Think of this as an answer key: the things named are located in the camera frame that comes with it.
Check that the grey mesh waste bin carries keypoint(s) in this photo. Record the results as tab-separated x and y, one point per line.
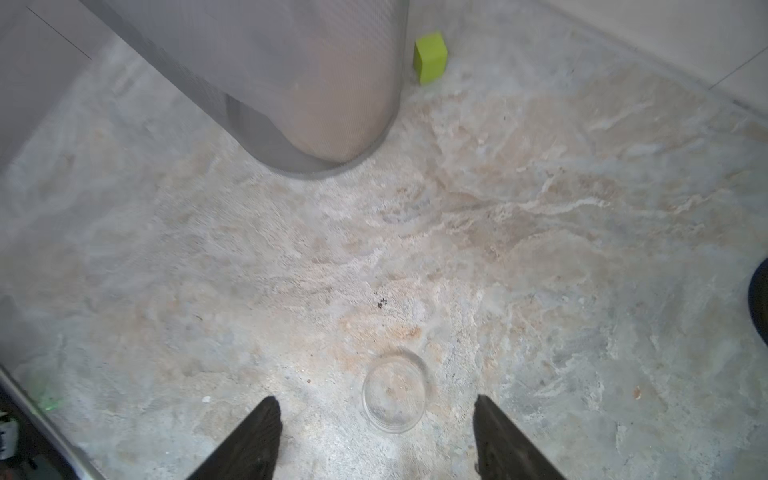
307	88

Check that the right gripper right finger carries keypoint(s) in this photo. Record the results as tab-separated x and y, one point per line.
504	451

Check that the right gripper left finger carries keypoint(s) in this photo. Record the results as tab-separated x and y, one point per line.
251	451

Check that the clear jar lid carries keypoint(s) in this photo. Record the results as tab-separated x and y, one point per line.
395	391

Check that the black stand with round base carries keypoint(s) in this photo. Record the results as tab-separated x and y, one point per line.
758	300

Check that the small green cube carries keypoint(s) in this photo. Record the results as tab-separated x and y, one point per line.
430	57

